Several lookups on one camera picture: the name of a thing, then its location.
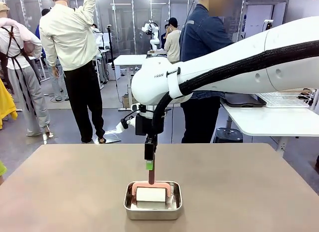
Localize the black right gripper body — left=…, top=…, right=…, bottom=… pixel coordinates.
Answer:
left=135, top=114, right=165, bottom=137

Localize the pink lint roller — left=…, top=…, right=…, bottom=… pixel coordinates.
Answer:
left=132, top=152, right=173, bottom=203

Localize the stainless steel rectangular tray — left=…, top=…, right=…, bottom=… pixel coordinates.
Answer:
left=124, top=181, right=183, bottom=221

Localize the white background table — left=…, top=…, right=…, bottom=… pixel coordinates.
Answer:
left=113, top=54, right=148, bottom=111

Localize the black plastic stool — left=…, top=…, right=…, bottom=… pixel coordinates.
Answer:
left=213, top=127, right=244, bottom=144

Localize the person in black cap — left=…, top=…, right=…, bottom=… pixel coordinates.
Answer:
left=163, top=16, right=182, bottom=65

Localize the person in denim jacket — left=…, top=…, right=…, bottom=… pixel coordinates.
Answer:
left=178, top=0, right=236, bottom=144

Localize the man in cream jacket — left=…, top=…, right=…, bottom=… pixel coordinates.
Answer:
left=39, top=0, right=107, bottom=144

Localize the white side table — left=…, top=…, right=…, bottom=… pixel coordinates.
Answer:
left=220, top=95, right=319, bottom=153

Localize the yellow garment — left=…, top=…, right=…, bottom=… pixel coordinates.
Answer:
left=0, top=78, right=18, bottom=130

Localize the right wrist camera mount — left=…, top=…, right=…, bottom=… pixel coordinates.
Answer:
left=115, top=116, right=137, bottom=135

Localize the black camera pole stand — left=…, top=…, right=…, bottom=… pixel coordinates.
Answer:
left=103, top=24, right=122, bottom=144

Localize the black sleeved right arm cable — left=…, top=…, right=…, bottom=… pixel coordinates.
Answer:
left=151, top=39, right=319, bottom=141

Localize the white wire dish rack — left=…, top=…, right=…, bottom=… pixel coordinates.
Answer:
left=256, top=88, right=314, bottom=109

